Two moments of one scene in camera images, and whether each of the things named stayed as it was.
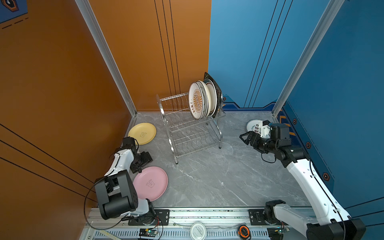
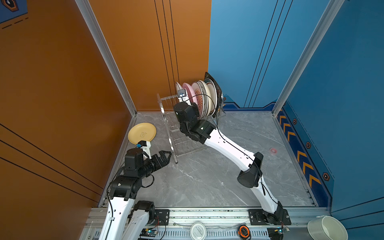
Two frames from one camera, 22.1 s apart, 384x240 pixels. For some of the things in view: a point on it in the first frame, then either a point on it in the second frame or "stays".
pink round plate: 151,183 -> 191,93
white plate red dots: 255,125 -> 178,87
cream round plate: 208,98 stays
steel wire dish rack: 187,133 stays
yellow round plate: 143,133 stays
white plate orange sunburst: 196,100 stays
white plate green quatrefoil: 205,96 stays
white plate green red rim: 213,91 stays
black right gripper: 249,139 -> 177,114
